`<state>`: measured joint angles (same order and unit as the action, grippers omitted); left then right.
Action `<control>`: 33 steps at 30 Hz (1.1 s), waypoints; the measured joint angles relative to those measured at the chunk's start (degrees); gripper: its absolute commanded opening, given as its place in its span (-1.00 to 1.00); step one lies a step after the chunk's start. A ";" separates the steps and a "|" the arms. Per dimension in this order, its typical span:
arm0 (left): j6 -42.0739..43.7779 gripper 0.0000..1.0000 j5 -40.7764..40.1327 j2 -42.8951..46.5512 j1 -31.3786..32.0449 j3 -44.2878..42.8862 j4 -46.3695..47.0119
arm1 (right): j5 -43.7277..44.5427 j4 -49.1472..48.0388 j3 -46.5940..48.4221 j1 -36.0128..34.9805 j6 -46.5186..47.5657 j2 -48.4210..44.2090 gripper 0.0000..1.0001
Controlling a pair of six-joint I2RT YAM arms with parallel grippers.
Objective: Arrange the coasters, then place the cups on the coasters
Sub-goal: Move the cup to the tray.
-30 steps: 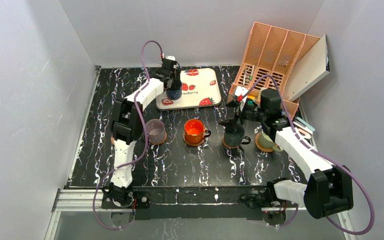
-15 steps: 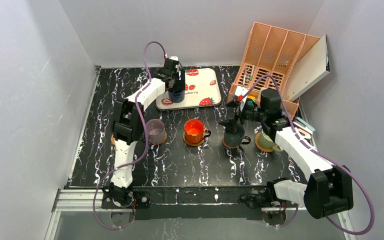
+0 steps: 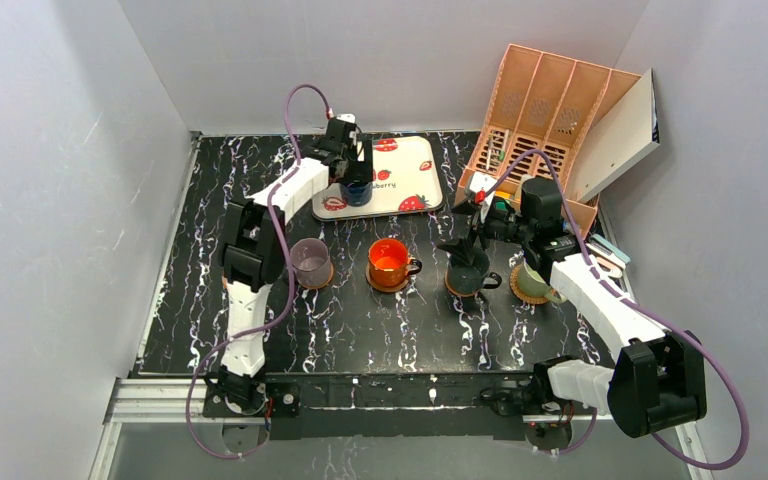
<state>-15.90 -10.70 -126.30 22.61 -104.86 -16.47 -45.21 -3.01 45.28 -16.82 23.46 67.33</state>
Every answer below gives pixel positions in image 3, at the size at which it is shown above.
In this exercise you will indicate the pink desk file organizer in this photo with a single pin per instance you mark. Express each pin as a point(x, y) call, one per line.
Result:
point(546, 101)

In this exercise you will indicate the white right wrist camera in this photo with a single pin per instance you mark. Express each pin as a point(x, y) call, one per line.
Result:
point(480, 194)

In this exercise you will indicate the orange mug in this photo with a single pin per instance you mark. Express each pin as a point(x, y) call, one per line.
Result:
point(390, 262)

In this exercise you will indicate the lilac mug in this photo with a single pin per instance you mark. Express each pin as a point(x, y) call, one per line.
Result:
point(309, 254)

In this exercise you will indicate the white binder folder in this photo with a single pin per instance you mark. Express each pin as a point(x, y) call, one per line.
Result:
point(623, 131)

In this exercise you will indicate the light green mug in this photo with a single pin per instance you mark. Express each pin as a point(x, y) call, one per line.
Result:
point(554, 296)

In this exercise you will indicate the woven rattan coaster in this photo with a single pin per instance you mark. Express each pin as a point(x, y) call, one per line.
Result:
point(528, 285)

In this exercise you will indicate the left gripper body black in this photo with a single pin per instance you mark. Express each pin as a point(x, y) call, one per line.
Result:
point(355, 171)

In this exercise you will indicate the navy blue mug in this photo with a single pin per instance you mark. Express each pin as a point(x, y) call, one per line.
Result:
point(356, 194)

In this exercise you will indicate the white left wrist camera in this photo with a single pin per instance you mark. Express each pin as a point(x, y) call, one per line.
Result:
point(348, 118)

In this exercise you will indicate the aluminium front rail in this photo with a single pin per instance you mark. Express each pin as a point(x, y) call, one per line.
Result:
point(335, 404)

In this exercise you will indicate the dark green mug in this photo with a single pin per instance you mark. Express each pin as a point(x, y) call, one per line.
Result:
point(467, 277)

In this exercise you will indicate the dark ringed wooden coaster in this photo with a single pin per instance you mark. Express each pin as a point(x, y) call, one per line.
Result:
point(386, 289)

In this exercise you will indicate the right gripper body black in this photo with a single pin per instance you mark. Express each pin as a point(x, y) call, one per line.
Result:
point(478, 225)

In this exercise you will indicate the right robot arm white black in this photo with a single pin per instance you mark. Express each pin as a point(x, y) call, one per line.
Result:
point(658, 378)

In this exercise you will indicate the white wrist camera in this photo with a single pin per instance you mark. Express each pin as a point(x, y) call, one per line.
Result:
point(348, 118)
point(480, 194)

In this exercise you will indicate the orange round coaster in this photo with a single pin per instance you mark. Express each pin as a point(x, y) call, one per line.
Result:
point(457, 293)

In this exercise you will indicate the teal pink stationery stack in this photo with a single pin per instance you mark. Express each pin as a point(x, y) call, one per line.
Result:
point(610, 258)

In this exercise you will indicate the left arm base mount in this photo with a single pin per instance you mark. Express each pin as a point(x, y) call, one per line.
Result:
point(247, 408)

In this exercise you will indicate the smooth wooden coaster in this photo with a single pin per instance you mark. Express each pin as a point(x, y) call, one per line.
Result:
point(315, 279)

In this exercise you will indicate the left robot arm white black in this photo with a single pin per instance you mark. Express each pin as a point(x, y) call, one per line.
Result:
point(254, 250)

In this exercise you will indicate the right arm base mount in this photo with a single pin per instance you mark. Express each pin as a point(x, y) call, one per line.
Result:
point(522, 398)

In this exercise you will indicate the white strawberry tray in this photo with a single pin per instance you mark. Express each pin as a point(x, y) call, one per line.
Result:
point(405, 181)

